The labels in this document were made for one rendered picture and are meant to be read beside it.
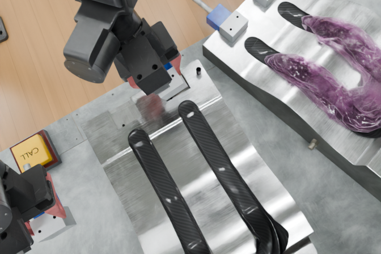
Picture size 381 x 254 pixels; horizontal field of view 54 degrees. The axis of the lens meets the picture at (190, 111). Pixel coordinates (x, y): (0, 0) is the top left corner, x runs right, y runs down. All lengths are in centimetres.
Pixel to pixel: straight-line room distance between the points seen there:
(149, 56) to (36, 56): 45
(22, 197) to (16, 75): 43
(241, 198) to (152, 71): 29
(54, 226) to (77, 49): 30
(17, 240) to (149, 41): 31
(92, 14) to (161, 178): 33
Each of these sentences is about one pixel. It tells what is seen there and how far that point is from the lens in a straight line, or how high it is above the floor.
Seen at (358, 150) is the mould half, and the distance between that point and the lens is 76.
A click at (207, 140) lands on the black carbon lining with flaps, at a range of 70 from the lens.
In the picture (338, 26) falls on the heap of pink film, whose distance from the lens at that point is 79.
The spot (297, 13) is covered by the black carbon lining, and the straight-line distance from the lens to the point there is 85.
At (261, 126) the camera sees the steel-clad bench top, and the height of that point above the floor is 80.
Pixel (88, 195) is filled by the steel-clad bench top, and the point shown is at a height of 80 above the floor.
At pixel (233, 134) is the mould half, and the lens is 70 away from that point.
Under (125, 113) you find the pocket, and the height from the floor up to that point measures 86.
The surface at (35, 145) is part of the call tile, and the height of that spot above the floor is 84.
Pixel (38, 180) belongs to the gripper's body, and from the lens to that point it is 60.
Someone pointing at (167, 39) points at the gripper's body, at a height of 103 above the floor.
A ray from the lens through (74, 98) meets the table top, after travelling 86.
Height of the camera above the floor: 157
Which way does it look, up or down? 75 degrees down
